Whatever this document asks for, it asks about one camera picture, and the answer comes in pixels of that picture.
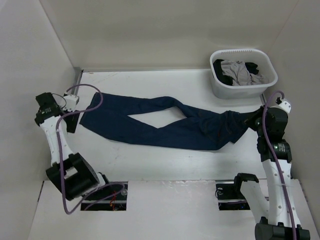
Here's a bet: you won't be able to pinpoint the dark blue denim jeans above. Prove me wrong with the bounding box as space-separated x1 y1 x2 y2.
79 93 252 151

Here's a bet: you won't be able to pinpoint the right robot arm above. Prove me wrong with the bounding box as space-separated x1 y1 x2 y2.
231 105 311 240

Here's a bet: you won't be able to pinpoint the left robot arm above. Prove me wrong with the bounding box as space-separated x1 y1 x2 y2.
35 92 112 201

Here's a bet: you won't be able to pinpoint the black garment in basket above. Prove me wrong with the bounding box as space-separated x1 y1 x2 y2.
213 59 259 86

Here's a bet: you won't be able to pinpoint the white plastic laundry basket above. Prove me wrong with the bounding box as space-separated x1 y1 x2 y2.
209 48 278 100

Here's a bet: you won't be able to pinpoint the grey garment in basket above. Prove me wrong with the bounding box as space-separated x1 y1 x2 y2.
221 60 270 86

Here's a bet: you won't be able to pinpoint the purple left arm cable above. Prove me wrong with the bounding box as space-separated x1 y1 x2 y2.
56 83 126 216

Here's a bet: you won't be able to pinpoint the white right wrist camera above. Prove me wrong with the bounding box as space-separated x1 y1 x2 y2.
275 97 292 114

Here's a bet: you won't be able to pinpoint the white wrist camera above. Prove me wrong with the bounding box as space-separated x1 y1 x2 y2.
275 97 292 114
62 94 80 112

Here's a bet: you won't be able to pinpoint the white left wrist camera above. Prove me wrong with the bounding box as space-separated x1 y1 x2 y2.
62 94 80 112

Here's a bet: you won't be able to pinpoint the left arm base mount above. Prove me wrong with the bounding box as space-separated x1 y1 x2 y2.
80 182 129 212

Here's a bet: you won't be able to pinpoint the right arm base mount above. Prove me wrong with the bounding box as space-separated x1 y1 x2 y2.
215 181 250 211

